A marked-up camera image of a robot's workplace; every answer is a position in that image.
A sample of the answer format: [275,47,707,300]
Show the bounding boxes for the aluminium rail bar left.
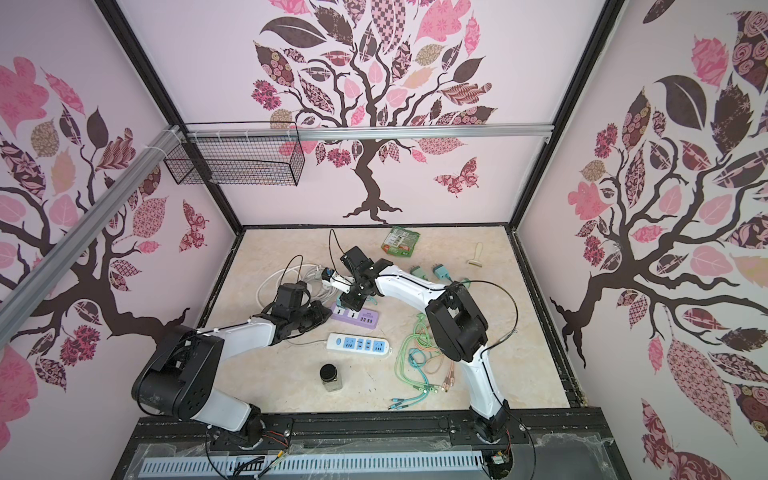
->
[1,125,183,345]

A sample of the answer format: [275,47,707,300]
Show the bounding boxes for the black wire mesh basket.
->
[164,120,305,186]

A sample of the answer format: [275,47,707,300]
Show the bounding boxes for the tangled green pink cables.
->
[386,311,460,412]

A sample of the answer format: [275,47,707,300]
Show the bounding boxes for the light green charger plug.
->
[410,266,427,280]

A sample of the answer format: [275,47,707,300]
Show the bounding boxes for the small wooden brush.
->
[467,242,483,268]

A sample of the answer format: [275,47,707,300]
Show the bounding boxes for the white blue power strip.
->
[326,333,391,357]

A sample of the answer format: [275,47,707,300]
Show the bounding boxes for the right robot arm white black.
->
[322,247,512,443]

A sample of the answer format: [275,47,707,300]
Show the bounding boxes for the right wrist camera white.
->
[321,268,354,293]

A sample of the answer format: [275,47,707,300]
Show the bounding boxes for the white slotted cable duct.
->
[134,451,485,479]

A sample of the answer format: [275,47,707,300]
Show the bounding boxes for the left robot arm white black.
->
[131,281,332,441]

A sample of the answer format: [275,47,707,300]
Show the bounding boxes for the teal green charger plug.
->
[432,264,453,282]

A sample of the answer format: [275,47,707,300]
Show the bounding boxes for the white coiled power cord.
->
[256,263,342,313]

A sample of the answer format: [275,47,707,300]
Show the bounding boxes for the green snack packet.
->
[381,226,421,258]

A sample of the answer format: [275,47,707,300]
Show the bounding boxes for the purple power strip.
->
[331,306,379,330]

